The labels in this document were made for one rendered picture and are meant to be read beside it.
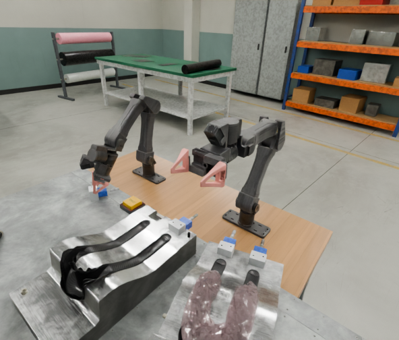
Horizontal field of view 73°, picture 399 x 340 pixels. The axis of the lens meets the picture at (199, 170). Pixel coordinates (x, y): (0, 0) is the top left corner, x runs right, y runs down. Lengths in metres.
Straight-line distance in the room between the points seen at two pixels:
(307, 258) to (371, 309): 1.13
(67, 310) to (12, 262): 0.36
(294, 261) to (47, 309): 0.78
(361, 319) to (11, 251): 1.88
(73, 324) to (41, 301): 0.13
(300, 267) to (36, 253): 0.93
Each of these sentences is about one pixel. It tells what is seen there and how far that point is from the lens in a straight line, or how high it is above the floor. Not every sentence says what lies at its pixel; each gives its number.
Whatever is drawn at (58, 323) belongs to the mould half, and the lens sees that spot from 0.85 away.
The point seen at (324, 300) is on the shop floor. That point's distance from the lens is 2.07.
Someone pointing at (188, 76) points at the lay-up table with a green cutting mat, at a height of 0.87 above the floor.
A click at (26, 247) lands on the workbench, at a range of 1.18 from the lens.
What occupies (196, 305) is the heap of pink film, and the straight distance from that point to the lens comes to 0.76.
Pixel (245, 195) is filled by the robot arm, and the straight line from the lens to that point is 1.05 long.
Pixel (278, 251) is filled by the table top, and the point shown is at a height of 0.80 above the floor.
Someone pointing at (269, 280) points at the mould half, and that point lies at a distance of 0.91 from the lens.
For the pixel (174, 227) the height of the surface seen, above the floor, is 0.92.
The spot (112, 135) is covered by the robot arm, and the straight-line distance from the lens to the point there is 1.22.
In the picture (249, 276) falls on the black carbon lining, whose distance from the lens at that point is 0.91.
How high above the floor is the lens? 1.54
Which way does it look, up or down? 29 degrees down
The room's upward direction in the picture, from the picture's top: 2 degrees clockwise
